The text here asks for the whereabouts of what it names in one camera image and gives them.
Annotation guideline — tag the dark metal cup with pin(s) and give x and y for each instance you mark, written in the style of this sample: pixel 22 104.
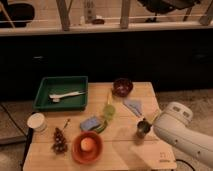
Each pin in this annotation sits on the dark metal cup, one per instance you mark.
pixel 143 128

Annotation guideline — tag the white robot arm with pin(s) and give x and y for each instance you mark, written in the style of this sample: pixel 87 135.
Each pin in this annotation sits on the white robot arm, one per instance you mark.
pixel 171 126

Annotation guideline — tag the dark red bowl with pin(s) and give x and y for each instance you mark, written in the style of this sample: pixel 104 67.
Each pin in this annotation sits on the dark red bowl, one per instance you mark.
pixel 122 87

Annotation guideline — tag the green plastic cup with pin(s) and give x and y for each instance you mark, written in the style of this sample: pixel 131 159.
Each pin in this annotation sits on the green plastic cup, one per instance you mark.
pixel 108 112

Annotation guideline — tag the blue cloth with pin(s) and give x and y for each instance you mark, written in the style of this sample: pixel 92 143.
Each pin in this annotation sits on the blue cloth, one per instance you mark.
pixel 134 106

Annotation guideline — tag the green plate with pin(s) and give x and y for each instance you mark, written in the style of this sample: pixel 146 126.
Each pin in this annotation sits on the green plate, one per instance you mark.
pixel 101 128

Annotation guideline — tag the blue sponge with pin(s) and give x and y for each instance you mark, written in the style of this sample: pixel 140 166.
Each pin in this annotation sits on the blue sponge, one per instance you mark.
pixel 90 123

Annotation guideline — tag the white plastic fork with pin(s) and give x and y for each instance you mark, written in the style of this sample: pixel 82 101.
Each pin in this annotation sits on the white plastic fork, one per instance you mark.
pixel 58 97

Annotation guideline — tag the green plastic tray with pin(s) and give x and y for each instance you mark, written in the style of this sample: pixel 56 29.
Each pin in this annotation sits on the green plastic tray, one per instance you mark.
pixel 62 85

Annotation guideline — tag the orange fruit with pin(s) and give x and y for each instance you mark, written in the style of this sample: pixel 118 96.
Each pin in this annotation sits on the orange fruit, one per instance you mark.
pixel 87 144

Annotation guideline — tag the orange bowl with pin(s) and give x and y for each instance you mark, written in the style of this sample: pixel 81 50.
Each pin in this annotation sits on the orange bowl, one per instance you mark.
pixel 84 157

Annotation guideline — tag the bunch of dark grapes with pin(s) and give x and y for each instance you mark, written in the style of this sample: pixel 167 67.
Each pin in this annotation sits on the bunch of dark grapes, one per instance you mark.
pixel 60 143

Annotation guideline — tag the white paper cup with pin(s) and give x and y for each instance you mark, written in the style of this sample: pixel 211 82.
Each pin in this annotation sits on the white paper cup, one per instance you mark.
pixel 37 122

